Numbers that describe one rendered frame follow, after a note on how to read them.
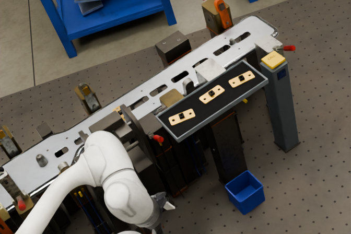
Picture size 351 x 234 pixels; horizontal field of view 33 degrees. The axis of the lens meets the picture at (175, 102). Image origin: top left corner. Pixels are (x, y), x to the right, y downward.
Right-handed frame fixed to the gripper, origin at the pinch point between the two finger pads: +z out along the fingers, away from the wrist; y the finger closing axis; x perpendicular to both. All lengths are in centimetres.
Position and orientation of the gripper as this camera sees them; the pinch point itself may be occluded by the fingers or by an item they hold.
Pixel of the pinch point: (170, 228)
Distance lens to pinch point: 195.1
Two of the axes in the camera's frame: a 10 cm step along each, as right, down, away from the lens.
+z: 3.4, 4.0, 8.5
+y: 0.4, 9.0, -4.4
